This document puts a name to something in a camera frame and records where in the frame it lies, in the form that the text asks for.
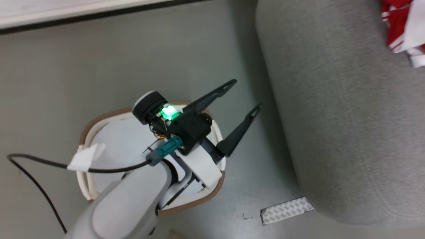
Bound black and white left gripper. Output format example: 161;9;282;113
132;79;263;190

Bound red and white garment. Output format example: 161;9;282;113
380;0;425;68

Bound grey fabric sofa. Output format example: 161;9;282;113
255;0;425;229

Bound white laundry basket brown rim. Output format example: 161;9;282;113
76;101;226;217

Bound patterned grey floor tape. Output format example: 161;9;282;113
261;197;314;226

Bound white tape piece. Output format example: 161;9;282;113
66;143;107;172

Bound teal cable connector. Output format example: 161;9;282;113
145;135;184;166

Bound thin black cable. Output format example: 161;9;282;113
7;153;153;233

